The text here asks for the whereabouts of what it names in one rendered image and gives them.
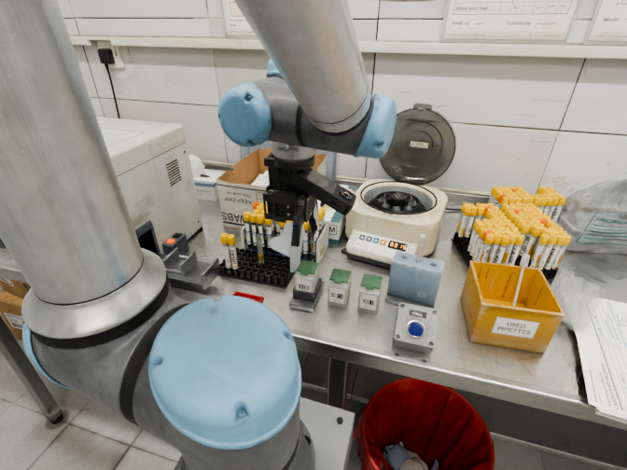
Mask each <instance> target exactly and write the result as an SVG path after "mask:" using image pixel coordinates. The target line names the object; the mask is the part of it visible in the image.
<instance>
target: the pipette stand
mask: <svg viewBox="0 0 627 470"><path fill-rule="evenodd" d="M417 258H418V256H416V255H412V254H407V253H403V252H399V251H396V253H395V255H394V257H393V259H392V263H391V269H390V276H389V283H388V289H387V295H386V297H385V301H388V302H391V303H395V304H399V303H400V302H402V303H407V304H412V305H417V306H422V307H427V308H431V309H434V306H435V302H436V297H437V293H438V290H439V283H440V279H441V275H442V272H443V268H444V263H445V262H442V261H438V260H435V259H430V258H426V257H422V256H421V257H420V262H417Z"/></svg>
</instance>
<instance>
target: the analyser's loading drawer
mask: <svg viewBox="0 0 627 470"><path fill-rule="evenodd" d="M155 254H156V255H157V256H159V257H160V259H161V260H162V262H163V263H164V266H165V268H166V271H167V275H168V278H172V279H176V280H181V281H185V282H190V283H198V284H202V286H203V289H205V290H206V289H207V287H208V286H209V285H210V284H211V283H212V281H213V280H214V279H215V278H216V277H217V275H218V274H219V273H220V272H221V269H220V265H219V259H218V257H216V259H215V260H214V261H213V262H212V263H207V262H202V261H198V260H197V257H196V251H194V252H193V253H192V254H191V255H190V256H181V255H180V254H179V251H178V248H177V247H176V248H175V249H174V250H173V251H172V252H171V253H170V254H169V255H165V254H159V253H155ZM179 267H180V268H179Z"/></svg>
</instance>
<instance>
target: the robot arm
mask: <svg viewBox="0 0 627 470"><path fill-rule="evenodd" d="M234 2H235V3H236V5H237V7H238V8H239V9H240V10H241V12H242V13H243V15H244V17H245V19H246V20H247V22H248V23H249V25H250V27H251V28H252V30H253V31H254V33H255V35H256V36H257V38H258V40H259V41H260V43H261V45H262V46H263V47H264V48H265V50H266V52H267V53H268V55H269V56H270V58H271V59H270V60H269V62H268V73H267V74H266V75H267V78H264V79H260V80H258V81H254V82H250V83H248V82H244V83H242V84H240V85H239V86H238V87H236V88H233V89H230V90H228V91H227V92H225V93H224V95H223V96H222V97H221V99H220V102H219V105H218V118H219V123H220V126H221V128H222V130H223V132H224V133H225V134H226V135H227V136H228V138H229V139H230V140H232V142H233V143H235V144H236V145H240V146H245V147H249V146H254V145H261V144H263V143H265V142H266V141H272V152H271V153H270V154H269V156H268V157H265V158H264V166H268V171H269V185H268V186H267V187H266V190H265V191H264V192H263V205H264V216H265V219H271V220H274V221H276V222H283V223H285V221H286V220H289V221H293V222H287V223H286V224H285V225H284V230H283V233H282V235H280V236H277V237H274V238H272V239H271V241H270V247H271V249H272V250H274V251H276V252H279V253H281V254H283V255H285V256H288V257H290V272H293V273H294V271H295V270H296V269H297V267H298V266H299V265H300V257H301V252H302V243H303V239H304V233H305V229H304V225H303V224H304V222H306V223H307V222H308V221H309V224H310V226H311V231H312V232H313V233H315V232H316V231H317V229H318V202H317V200H320V201H322V202H323V203H324V204H326V205H327V206H329V207H330V208H332V209H334V210H335V211H337V212H339V213H340V214H343V215H347V214H349V212H350V211H351V210H352V208H353V207H354V204H355V200H356V195H355V194H354V193H352V192H350V191H349V190H347V189H345V188H344V187H342V186H340V185H338V184H337V183H335V182H333V181H332V180H330V179H328V178H327V177H325V176H324V175H323V174H321V173H319V172H317V171H316V170H314V169H312V168H311V167H313V166H314V155H315V153H316V149H320V150H325V151H330V152H335V153H341V154H345V155H351V156H354V158H358V157H363V158H370V159H379V158H381V157H383V156H384V155H385V153H386V152H387V150H388V148H389V146H390V144H391V141H392V137H393V133H394V129H395V124H396V117H397V106H396V103H395V101H394V100H393V99H392V98H390V97H387V96H382V95H380V94H379V93H374V94H371V93H370V90H369V82H368V79H367V75H366V71H365V67H364V63H363V60H362V56H361V52H360V48H359V45H358V40H357V36H356V32H355V26H354V22H353V18H352V14H351V10H350V7H349V3H348V0H234ZM270 189H271V190H270ZM269 190H270V191H269ZM272 190H273V191H272ZM268 191H269V192H268ZM266 202H267V208H268V213H267V210H266ZM0 238H1V240H2V241H3V243H4V245H5V246H6V248H7V249H8V251H9V253H10V254H11V256H12V257H13V259H14V261H15V262H16V264H17V266H18V267H19V269H20V271H21V273H22V274H23V276H24V278H25V279H26V281H27V283H28V284H29V285H30V287H31V288H30V290H29V291H28V292H27V294H26V296H25V298H24V300H23V302H22V305H21V314H22V318H23V320H24V322H25V324H24V325H23V327H22V342H23V346H24V350H25V351H26V353H27V356H28V357H29V359H30V360H31V362H32V363H33V364H34V365H35V366H36V367H37V368H38V369H39V371H40V372H41V373H42V374H43V375H44V376H45V377H47V378H48V379H49V380H51V381H53V382H55V383H56V384H58V385H61V386H62V387H64V388H67V389H71V390H74V391H76V392H78V393H80V394H82V395H84V396H86V397H88V398H89V399H90V400H92V401H94V402H96V403H97V404H99V405H101V406H103V407H104V408H107V409H109V410H111V411H112V412H114V413H116V414H118V415H119V416H120V417H122V418H124V419H126V420H128V421H129V422H132V423H134V424H136V425H137V426H139V427H141V428H142V429H144V430H146V431H148V432H149V433H151V434H152V435H155V436H156V437H158V438H160V439H162V440H163V441H165V442H167V443H169V444H171V445H172V446H174V447H175V448H176V449H178V450H179V451H180V452H181V453H182V455H183V462H182V466H181V470H315V454H314V444H313V441H312V438H311V436H310V433H309V431H308V429H307V427H306V425H305V424H304V422H303V421H302V419H301V418H300V391H301V370H300V361H299V358H298V354H297V348H296V344H295V341H294V339H293V337H292V334H291V332H290V330H289V328H288V327H287V325H286V323H285V322H284V321H283V320H282V319H281V318H280V316H279V315H278V314H276V313H275V312H274V311H273V310H271V309H270V308H268V307H267V306H265V305H263V304H261V303H259V302H257V301H255V300H253V299H250V298H247V297H237V296H221V299H220V300H216V301H213V300H212V299H211V298H210V297H206V298H203V299H200V300H197V301H194V302H192V303H191V302H189V301H186V300H184V299H182V298H179V297H177V296H176V295H175V294H174V292H173V290H172V287H171V285H170V281H169V278H168V275H167V271H166V268H165V266H164V263H163V262H162V260H161V259H160V257H159V256H157V255H156V254H155V253H153V252H151V251H149V250H147V249H144V248H141V247H140V244H139V241H138V239H137V236H136V233H135V230H134V227H133V224H132V220H131V217H130V214H129V211H128V208H127V205H126V202H125V200H124V197H123V194H122V191H121V189H120V186H119V183H118V179H117V176H116V173H115V170H114V167H113V164H112V161H111V158H110V156H109V153H108V150H107V147H106V144H105V139H104V137H103V134H102V131H101V128H100V125H99V122H98V119H97V117H96V114H95V111H94V109H93V106H92V103H91V98H90V95H89V93H88V90H87V87H86V84H85V81H84V78H83V75H82V73H81V70H80V67H79V64H78V61H77V56H76V54H75V51H74V48H73V45H72V42H71V39H70V36H69V34H68V31H67V29H66V26H65V23H64V20H63V15H62V12H61V10H60V7H59V4H58V1H57V0H0Z"/></svg>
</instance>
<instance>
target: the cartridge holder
mask: <svg viewBox="0 0 627 470"><path fill-rule="evenodd" d="M324 286H325V282H323V281H322V278H319V281H318V284H317V286H316V288H315V289H314V292H313V293H311V292H306V291H301V290H297V289H295V286H294V288H293V297H292V298H291V300H290V301H289V307H290V308H294V309H299V310H304V311H311V312H314V309H315V307H316V304H317V302H318V299H319V298H320V296H321V293H322V291H323V288H324Z"/></svg>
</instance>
